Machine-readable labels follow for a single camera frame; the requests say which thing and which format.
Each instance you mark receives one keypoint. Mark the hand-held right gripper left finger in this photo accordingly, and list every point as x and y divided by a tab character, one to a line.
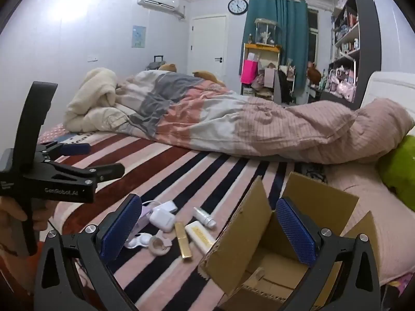
120	226

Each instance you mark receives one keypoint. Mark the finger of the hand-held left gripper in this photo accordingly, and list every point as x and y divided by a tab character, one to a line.
76	149
107	171

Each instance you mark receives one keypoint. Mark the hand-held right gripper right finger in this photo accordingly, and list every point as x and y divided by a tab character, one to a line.
295	233

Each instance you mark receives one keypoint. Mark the cardboard box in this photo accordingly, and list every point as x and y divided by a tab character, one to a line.
253	220

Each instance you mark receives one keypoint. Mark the white rectangular cosmetic case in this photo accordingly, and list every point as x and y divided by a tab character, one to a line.
201	236

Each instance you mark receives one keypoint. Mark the person's left forearm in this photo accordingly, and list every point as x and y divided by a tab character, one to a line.
13	275

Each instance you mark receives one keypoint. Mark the person's left hand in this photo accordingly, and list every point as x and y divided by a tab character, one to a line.
9	213

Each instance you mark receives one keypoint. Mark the white plastic clip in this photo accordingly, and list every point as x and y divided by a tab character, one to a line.
139	241

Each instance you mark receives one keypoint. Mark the lilac plastic case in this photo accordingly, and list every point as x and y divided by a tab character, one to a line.
144	217

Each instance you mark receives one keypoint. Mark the clear tape roll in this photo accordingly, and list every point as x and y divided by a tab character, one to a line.
155	249

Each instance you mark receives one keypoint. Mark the white earbuds case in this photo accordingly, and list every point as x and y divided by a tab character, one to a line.
162	220

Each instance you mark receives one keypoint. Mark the white power adapter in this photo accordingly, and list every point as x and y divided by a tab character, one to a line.
167	205

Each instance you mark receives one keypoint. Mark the cream fleece blanket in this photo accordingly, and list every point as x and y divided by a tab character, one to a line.
94	97

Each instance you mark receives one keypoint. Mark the gold lipstick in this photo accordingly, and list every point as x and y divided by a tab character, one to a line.
183	241

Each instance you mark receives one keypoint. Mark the small white bottle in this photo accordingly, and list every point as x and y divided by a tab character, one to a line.
204	217

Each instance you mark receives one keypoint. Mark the striped blanket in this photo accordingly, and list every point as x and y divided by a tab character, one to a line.
194	175

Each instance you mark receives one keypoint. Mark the pale pink bed sheet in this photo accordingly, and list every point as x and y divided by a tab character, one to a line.
382	201

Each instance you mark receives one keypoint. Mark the pink grey patchwork duvet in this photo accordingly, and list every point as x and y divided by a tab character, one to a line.
259	126

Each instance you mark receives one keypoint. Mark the dark suitcase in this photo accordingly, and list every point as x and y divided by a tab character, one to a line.
154	65

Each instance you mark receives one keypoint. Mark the green plush pillow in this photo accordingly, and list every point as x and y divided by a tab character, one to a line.
398	168

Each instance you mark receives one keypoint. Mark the black hanging garment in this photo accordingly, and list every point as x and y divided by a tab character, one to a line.
285	84

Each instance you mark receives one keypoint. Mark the green glass bottle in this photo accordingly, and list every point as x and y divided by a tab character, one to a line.
322	81

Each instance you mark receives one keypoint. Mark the white door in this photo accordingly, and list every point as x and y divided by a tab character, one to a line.
207	45

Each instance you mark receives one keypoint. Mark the reddish brown plush toy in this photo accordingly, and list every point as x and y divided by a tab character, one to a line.
314	73

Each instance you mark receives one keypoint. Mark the pink gift bag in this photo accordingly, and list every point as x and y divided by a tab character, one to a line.
248	71

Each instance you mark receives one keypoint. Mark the white headboard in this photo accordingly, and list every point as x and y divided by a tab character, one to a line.
395	84

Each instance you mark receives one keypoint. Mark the white rack with yellow top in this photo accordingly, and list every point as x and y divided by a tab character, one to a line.
262	48

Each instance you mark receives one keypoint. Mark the window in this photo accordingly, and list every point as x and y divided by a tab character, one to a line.
313	32

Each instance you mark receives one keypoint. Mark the glass display case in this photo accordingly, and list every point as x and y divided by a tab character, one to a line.
266	32

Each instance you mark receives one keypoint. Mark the teal curtain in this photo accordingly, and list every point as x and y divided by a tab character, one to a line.
291	29

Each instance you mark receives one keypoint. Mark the dark bookshelf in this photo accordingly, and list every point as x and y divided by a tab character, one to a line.
366	39

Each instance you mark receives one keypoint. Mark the blue wall poster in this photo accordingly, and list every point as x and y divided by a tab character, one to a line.
138	36

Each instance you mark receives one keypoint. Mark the black wall clock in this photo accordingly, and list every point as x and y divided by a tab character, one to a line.
238	6

